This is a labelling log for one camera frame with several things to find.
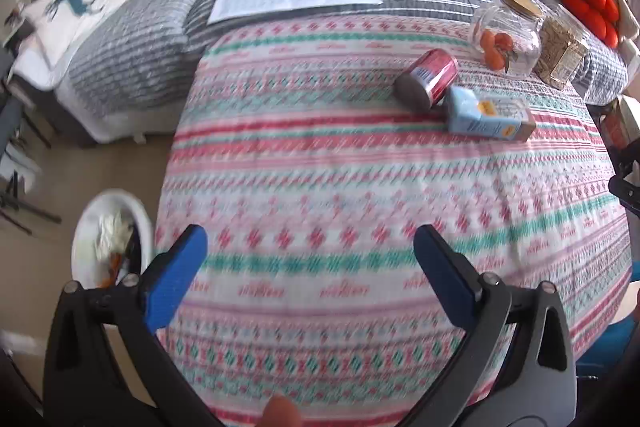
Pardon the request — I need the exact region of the clear bag of grains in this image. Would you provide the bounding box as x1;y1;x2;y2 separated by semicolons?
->
532;4;591;90

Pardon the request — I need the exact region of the light blue carton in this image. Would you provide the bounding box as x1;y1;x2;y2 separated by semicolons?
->
446;86;537;142

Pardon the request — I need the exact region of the person's left hand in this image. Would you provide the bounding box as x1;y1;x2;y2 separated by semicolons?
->
262;396;304;427

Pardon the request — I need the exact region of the gray striped blanket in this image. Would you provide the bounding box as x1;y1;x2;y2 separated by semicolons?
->
55;0;630;128

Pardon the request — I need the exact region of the white deer print pillow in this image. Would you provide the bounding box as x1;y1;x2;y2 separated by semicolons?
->
22;0;135;68

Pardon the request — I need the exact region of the orange pumpkin cushion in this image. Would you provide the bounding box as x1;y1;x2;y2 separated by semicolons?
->
556;0;621;48

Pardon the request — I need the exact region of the cardboard box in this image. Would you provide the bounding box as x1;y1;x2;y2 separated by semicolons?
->
600;94;640;148

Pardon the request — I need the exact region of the small side table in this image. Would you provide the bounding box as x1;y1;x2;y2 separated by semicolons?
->
0;0;37;54

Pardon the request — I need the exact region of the white trash bin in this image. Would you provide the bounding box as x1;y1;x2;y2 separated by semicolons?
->
71;188;153;290

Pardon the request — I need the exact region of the glass jar with cork lid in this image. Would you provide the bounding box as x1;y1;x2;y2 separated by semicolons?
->
469;0;545;78

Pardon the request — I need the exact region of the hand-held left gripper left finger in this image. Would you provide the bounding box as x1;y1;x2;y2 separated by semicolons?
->
42;223;223;427

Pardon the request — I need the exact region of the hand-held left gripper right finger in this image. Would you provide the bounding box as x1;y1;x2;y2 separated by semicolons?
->
395;223;579;427

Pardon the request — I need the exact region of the red soda can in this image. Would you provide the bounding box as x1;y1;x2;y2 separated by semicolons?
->
393;48;460;112

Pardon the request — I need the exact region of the small orange object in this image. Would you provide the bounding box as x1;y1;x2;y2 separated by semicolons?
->
102;252;126;289

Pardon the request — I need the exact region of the gray folding chair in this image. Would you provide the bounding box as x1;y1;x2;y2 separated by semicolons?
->
0;97;63;238

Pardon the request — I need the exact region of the white plastic bag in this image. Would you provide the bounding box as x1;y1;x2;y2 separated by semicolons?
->
97;212;134;259

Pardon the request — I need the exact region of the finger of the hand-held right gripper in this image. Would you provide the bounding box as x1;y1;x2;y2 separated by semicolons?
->
608;174;640;210

